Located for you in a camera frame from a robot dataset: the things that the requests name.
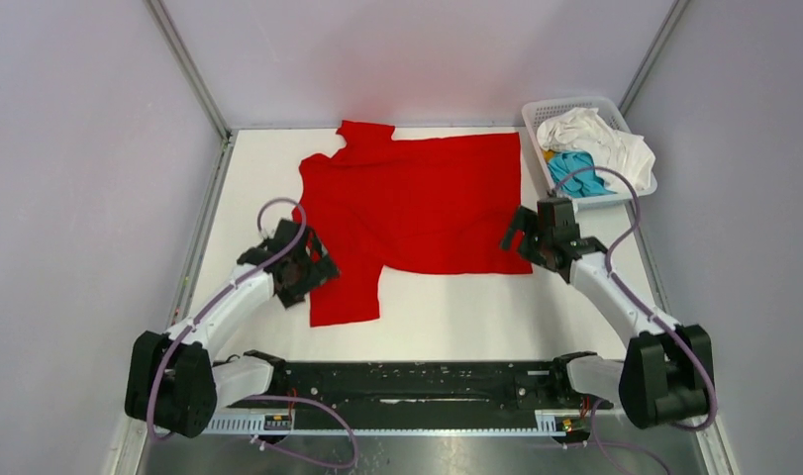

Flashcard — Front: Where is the red t-shirt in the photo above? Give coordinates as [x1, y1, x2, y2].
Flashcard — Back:
[294, 121, 531, 327]

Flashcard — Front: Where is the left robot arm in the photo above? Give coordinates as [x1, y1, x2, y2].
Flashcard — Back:
[124, 219, 340, 437]

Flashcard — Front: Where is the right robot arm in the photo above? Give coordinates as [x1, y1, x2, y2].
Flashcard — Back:
[501, 197, 718, 431]

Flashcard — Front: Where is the teal t-shirt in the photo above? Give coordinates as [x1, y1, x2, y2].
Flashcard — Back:
[548, 151, 614, 198]

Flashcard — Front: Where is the white t-shirt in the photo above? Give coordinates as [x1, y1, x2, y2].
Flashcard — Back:
[536, 107, 655, 194]

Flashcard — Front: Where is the white plastic laundry basket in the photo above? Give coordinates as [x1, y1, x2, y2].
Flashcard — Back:
[521, 96, 657, 209]

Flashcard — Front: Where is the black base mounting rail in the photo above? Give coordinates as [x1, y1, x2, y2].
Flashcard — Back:
[238, 360, 597, 435]

